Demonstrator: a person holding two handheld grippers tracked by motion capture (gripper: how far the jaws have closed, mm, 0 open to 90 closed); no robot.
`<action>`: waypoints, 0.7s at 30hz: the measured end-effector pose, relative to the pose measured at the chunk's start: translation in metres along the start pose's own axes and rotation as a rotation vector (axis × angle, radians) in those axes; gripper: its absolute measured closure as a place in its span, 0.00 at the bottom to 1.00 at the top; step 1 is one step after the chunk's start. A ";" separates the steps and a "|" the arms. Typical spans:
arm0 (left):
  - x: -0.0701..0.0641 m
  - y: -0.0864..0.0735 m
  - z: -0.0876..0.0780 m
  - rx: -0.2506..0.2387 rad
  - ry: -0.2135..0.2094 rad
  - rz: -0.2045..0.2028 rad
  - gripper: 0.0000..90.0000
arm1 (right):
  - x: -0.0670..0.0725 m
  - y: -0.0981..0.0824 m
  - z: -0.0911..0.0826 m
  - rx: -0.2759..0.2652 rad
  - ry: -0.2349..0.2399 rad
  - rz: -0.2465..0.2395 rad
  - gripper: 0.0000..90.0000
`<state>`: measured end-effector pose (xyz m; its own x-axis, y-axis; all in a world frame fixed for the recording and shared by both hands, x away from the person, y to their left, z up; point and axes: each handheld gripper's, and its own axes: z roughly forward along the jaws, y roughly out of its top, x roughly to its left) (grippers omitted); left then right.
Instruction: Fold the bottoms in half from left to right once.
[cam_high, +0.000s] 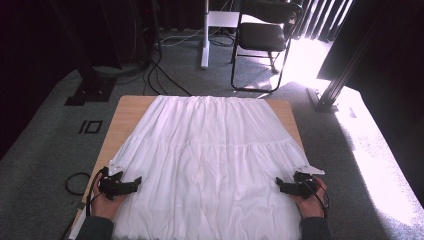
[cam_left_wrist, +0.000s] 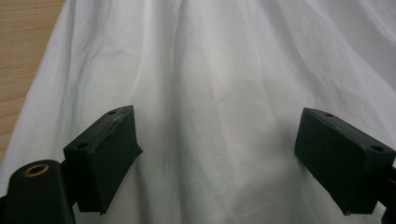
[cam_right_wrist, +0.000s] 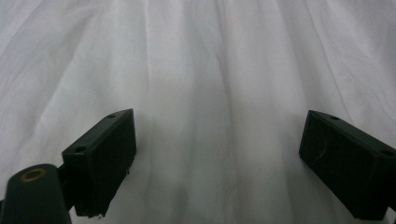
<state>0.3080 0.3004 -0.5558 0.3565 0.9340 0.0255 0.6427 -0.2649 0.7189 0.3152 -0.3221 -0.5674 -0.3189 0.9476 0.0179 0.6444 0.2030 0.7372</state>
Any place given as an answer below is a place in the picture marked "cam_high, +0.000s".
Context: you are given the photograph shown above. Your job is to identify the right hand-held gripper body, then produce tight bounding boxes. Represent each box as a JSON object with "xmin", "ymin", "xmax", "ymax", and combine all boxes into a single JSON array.
[{"xmin": 292, "ymin": 164, "xmax": 326, "ymax": 200}]

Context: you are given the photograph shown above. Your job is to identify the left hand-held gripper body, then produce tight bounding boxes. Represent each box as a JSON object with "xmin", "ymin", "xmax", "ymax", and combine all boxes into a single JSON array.
[{"xmin": 98, "ymin": 160, "xmax": 126, "ymax": 201}]

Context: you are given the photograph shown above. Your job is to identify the white skirt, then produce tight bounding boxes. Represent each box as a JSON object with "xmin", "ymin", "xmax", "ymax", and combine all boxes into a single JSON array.
[{"xmin": 68, "ymin": 95, "xmax": 314, "ymax": 240}]

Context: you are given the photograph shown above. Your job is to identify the person's right hand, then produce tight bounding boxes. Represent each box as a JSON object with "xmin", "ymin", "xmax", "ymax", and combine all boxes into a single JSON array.
[{"xmin": 291, "ymin": 176, "xmax": 330, "ymax": 220}]

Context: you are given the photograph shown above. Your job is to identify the person's left hand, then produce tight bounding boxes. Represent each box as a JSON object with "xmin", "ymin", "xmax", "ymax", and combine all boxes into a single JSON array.
[{"xmin": 90, "ymin": 181, "xmax": 130, "ymax": 221}]

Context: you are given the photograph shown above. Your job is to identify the black metal profile stand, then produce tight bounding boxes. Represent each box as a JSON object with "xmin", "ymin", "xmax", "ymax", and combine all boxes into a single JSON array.
[{"xmin": 306, "ymin": 0, "xmax": 393, "ymax": 114}]

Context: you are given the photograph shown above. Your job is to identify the black folding chair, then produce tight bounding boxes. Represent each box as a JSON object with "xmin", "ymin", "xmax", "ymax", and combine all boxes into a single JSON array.
[{"xmin": 230, "ymin": 0, "xmax": 305, "ymax": 94}]

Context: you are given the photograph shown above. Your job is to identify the black curtain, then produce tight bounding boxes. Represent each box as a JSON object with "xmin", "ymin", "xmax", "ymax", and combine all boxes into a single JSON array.
[{"xmin": 316, "ymin": 0, "xmax": 424, "ymax": 204}]

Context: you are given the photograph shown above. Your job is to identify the dark equipment rack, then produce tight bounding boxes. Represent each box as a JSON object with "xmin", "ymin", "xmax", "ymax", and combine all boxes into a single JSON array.
[{"xmin": 96, "ymin": 0, "xmax": 162, "ymax": 69}]

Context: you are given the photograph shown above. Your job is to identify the white desk leg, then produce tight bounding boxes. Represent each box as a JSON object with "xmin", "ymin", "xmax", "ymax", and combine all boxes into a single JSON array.
[{"xmin": 200, "ymin": 0, "xmax": 242, "ymax": 71}]

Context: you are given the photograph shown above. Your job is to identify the dark striped curtain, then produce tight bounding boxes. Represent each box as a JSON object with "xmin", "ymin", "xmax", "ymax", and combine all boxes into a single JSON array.
[{"xmin": 292, "ymin": 0, "xmax": 355, "ymax": 43}]

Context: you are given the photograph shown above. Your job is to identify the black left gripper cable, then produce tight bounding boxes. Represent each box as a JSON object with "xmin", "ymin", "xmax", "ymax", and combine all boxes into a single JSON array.
[{"xmin": 85, "ymin": 167, "xmax": 106, "ymax": 218}]

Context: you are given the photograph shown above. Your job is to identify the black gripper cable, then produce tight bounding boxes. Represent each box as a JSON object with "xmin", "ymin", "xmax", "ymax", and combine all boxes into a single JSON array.
[
  {"xmin": 299, "ymin": 172, "xmax": 331, "ymax": 218},
  {"xmin": 85, "ymin": 167, "xmax": 106, "ymax": 218}
]

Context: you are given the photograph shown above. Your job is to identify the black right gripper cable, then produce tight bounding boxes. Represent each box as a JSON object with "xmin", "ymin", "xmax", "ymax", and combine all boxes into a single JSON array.
[{"xmin": 299, "ymin": 172, "xmax": 331, "ymax": 218}]

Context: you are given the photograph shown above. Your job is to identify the black cable loop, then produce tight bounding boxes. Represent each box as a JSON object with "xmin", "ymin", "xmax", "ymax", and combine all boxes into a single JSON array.
[{"xmin": 64, "ymin": 171, "xmax": 92, "ymax": 197}]

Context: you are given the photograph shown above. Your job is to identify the black stand with base plate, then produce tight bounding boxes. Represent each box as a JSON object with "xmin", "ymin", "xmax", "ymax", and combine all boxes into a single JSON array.
[{"xmin": 49, "ymin": 0, "xmax": 118, "ymax": 107}]

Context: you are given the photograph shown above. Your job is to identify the black floor cables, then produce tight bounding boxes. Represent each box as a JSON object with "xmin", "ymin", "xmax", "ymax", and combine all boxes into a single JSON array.
[{"xmin": 142, "ymin": 59, "xmax": 194, "ymax": 98}]

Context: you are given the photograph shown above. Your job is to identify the white floor cable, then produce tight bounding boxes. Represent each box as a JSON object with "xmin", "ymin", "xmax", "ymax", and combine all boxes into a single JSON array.
[{"xmin": 159, "ymin": 27, "xmax": 206, "ymax": 48}]

